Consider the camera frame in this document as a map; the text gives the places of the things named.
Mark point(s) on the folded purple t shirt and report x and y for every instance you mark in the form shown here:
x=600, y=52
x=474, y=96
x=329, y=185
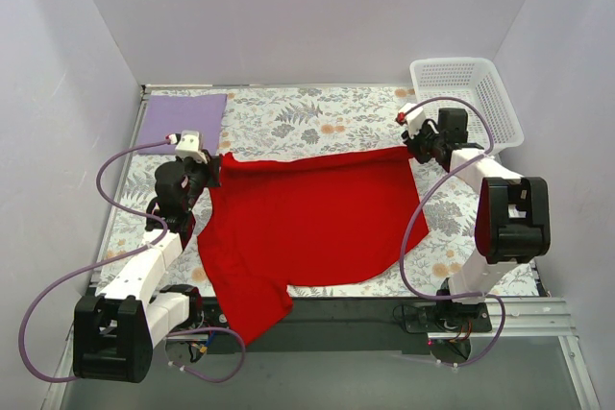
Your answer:
x=174, y=114

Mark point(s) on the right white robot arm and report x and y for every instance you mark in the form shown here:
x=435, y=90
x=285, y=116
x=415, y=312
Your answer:
x=513, y=216

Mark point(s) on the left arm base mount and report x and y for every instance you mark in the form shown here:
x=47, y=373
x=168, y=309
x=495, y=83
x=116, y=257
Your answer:
x=201, y=311

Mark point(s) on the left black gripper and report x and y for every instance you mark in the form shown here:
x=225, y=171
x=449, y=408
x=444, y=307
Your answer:
x=211, y=170

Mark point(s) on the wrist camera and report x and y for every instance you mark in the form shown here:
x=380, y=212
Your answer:
x=188, y=144
x=411, y=117

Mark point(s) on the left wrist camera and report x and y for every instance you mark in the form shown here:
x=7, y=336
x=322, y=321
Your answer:
x=188, y=144

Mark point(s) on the white plastic basket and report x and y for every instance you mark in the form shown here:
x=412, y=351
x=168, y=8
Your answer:
x=475, y=81

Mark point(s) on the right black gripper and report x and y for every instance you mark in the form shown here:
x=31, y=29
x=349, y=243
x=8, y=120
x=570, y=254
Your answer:
x=413, y=142

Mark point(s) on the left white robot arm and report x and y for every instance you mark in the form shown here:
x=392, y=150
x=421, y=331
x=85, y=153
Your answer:
x=115, y=331

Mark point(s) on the aluminium frame rail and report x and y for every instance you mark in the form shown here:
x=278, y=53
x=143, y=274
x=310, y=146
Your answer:
x=368, y=354

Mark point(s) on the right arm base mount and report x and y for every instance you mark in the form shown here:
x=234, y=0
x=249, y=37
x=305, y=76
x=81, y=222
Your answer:
x=447, y=326

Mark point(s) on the red t shirt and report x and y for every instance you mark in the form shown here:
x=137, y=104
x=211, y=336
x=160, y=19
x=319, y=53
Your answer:
x=313, y=222

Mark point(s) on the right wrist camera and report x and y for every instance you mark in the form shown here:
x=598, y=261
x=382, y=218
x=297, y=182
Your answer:
x=411, y=117

